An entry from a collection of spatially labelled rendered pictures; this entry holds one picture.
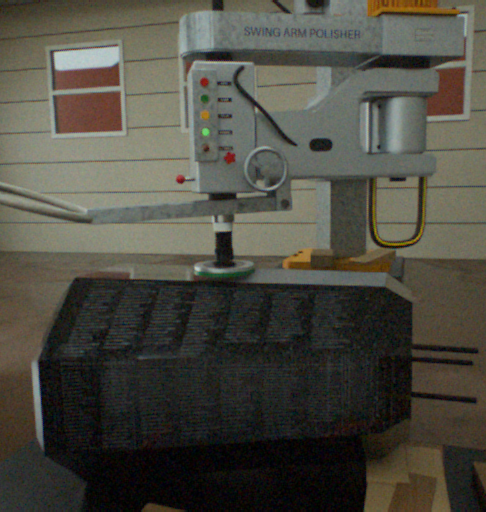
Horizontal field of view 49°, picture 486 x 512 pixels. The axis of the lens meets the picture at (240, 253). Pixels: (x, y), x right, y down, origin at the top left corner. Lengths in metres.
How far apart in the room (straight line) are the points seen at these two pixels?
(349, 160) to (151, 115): 6.94
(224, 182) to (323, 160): 0.35
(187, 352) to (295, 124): 0.83
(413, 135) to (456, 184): 5.95
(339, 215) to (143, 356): 1.25
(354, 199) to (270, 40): 1.04
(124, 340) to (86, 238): 7.48
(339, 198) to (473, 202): 5.49
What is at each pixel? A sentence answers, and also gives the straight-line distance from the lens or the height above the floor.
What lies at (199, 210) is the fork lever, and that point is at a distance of 1.81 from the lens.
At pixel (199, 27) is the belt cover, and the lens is 1.84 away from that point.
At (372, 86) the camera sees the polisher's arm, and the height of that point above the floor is 1.47.
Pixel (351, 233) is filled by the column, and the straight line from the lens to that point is 2.63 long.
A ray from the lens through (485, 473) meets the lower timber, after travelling 2.28.
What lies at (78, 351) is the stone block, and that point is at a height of 0.62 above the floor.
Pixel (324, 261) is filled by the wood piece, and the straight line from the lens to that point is 2.38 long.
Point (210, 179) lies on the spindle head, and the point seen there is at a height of 1.17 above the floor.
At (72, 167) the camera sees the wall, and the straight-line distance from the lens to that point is 9.31.
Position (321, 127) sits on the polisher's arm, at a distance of 1.87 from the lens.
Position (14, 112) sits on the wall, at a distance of 9.95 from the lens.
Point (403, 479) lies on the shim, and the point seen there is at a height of 0.22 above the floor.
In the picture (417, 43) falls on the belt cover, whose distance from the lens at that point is 2.03.
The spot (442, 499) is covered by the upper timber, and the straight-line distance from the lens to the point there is 1.87.
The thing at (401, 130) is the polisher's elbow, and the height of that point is 1.32.
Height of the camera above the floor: 1.17
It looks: 8 degrees down
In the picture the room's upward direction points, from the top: 1 degrees counter-clockwise
